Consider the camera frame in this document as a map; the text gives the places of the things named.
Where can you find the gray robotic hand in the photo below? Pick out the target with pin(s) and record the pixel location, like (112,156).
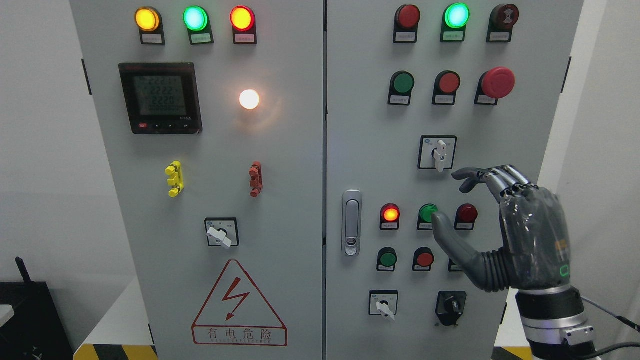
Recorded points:
(536,247)

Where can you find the gray rotary switch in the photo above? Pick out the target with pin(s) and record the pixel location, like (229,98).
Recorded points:
(384,303)
(437,152)

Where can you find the robot arm with white joint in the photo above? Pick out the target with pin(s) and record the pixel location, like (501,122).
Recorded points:
(555,323)

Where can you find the red push button lower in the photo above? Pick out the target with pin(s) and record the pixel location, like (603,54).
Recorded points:
(423,259)

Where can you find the green indicator middle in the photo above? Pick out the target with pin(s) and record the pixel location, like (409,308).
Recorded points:
(424,217)

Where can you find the green push button lower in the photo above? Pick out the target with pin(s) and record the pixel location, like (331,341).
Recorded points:
(387,259)

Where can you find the lit red indicator middle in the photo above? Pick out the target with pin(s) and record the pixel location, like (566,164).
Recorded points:
(389,217)

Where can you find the red emergency stop button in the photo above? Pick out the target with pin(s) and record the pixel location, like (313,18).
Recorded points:
(493,85)

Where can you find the red push button upper row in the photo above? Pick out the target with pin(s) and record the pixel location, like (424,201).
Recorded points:
(445,89)

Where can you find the right cabinet door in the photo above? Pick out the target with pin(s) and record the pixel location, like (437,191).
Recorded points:
(373,147)

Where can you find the cabinet door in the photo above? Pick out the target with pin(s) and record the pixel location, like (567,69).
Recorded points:
(373,147)
(280,232)

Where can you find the green push button upper row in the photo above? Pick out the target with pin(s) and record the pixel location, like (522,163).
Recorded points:
(400,89)

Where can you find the dark red buzzer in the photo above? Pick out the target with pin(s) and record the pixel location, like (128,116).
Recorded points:
(501,24)

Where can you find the green indicator light top right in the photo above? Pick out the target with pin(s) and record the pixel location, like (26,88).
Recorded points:
(454,22)

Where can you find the green indicator light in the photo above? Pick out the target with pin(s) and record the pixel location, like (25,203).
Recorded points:
(454,22)
(197,23)

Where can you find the dark red indicator top right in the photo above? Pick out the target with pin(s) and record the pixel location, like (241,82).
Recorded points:
(406,22)

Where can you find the red electrical hazard warning sticker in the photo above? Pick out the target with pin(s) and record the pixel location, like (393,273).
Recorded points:
(236,313)

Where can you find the white glowing indicator lamp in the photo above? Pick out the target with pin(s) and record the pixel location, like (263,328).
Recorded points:
(249,99)

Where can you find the left cabinet door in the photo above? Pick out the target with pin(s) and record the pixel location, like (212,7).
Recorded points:
(280,232)

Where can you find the red indicator light top left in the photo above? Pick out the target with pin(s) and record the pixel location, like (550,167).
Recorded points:
(243,25)

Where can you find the black digital power meter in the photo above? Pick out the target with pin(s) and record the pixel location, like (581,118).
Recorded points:
(161,98)

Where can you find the green indicator light top left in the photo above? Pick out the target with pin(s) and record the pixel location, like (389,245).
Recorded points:
(197,23)

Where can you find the yellow indicator light top left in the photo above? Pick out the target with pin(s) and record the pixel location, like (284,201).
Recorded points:
(150,26)

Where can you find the black box with antenna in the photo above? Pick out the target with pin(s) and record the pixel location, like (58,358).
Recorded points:
(35,330)

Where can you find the black rotary selector switch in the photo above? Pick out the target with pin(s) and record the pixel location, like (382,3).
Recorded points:
(450,306)

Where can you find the gray rotary switch bottom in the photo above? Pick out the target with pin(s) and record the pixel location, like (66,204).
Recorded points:
(384,303)

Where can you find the silver door latch handle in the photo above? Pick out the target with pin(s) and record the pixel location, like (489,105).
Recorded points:
(351,222)

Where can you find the gray rotary switch left door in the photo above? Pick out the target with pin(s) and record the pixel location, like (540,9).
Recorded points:
(222,232)

